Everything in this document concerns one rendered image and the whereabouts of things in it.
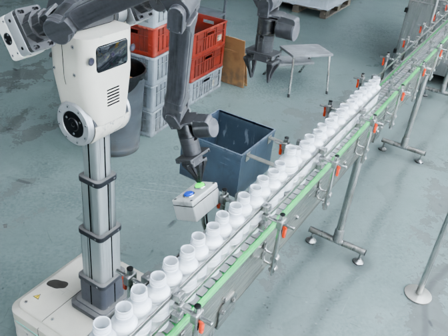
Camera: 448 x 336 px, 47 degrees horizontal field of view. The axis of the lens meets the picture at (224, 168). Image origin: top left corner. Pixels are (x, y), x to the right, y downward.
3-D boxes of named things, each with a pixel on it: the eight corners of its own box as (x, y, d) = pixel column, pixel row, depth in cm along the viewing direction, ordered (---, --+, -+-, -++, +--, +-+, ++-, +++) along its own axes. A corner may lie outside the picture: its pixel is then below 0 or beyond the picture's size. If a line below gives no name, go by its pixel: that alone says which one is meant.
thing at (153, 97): (152, 113, 398) (152, 87, 386) (109, 100, 411) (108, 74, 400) (190, 88, 446) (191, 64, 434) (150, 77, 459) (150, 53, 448)
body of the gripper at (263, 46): (253, 49, 167) (256, 27, 163) (281, 57, 163) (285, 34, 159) (243, 54, 162) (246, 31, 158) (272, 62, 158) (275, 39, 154)
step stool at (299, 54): (300, 71, 568) (306, 35, 546) (328, 94, 521) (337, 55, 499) (261, 74, 552) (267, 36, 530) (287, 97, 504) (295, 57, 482)
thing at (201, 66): (190, 84, 454) (192, 60, 443) (153, 72, 469) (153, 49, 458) (223, 65, 501) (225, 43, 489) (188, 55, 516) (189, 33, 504)
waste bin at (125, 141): (118, 167, 369) (117, 85, 335) (73, 147, 387) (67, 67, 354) (157, 144, 403) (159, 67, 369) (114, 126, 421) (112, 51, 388)
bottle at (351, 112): (339, 131, 228) (347, 97, 220) (351, 135, 225) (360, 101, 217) (333, 135, 224) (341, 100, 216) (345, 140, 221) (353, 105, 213)
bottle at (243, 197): (243, 231, 162) (250, 188, 153) (250, 243, 157) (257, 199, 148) (225, 233, 160) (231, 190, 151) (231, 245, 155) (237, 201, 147)
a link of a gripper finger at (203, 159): (212, 179, 161) (206, 152, 158) (199, 189, 156) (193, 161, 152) (195, 178, 165) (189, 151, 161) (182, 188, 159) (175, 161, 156)
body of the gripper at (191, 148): (211, 152, 160) (206, 130, 157) (192, 166, 152) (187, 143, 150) (195, 152, 164) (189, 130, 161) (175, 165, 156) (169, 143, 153)
